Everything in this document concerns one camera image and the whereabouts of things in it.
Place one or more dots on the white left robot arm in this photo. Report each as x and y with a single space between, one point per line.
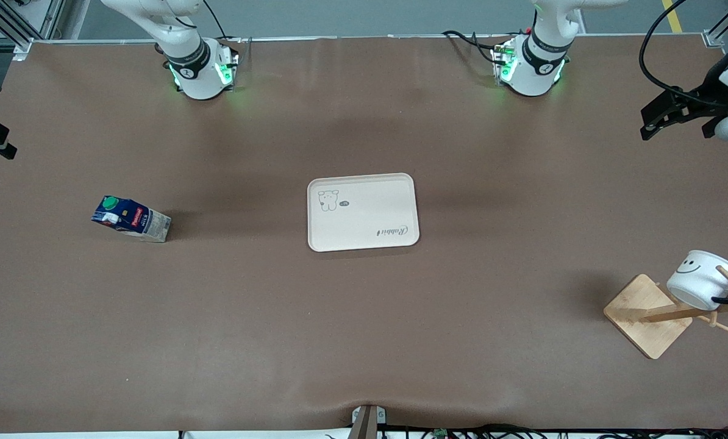
531 73

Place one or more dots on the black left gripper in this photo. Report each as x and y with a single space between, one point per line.
697 100

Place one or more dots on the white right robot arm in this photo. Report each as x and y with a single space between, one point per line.
199 79

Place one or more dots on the wooden cup rack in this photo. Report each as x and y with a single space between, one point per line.
644 311

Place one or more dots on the blue milk carton green cap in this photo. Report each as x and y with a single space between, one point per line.
129 219

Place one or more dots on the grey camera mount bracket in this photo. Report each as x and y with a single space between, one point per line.
365 421

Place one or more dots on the cream plastic tray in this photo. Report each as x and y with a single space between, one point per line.
364 219

